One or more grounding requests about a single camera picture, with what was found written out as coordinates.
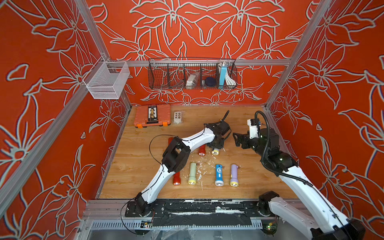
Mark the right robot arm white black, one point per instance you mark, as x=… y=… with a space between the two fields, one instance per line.
x=324 y=221

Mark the purple flashlight front row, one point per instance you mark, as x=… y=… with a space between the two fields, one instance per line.
x=234 y=182

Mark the black card on case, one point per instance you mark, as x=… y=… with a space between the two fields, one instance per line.
x=152 y=114

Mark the dark blue round item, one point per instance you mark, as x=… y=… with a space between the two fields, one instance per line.
x=210 y=82

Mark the black wire wall basket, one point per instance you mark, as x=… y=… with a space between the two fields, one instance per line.
x=172 y=73

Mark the purple flashlight row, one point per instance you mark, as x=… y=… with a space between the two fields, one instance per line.
x=215 y=151
x=234 y=182

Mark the purple flashlight back row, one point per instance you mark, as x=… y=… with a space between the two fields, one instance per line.
x=215 y=151

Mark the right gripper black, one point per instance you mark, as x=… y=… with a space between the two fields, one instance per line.
x=246 y=138

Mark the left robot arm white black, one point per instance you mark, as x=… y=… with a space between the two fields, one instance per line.
x=176 y=156

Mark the green flashlight front row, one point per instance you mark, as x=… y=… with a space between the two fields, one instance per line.
x=192 y=174

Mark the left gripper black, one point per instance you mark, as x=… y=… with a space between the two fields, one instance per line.
x=221 y=146

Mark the white button box in bag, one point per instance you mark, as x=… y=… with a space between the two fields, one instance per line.
x=178 y=117

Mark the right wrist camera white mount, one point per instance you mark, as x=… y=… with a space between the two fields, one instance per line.
x=254 y=128

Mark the clear plastic wall bin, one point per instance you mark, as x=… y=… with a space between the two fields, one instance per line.
x=107 y=80

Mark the blue flashlight front row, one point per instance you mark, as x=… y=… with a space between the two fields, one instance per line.
x=219 y=175

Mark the orange tool case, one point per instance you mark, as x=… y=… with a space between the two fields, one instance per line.
x=164 y=116

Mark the red flashlight front row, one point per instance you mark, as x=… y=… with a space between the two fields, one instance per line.
x=176 y=179

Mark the light blue box in basket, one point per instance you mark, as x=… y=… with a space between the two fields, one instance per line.
x=223 y=72

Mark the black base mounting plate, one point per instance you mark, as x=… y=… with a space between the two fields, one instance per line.
x=202 y=213

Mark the white bagged item in basket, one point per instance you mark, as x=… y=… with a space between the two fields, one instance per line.
x=192 y=81

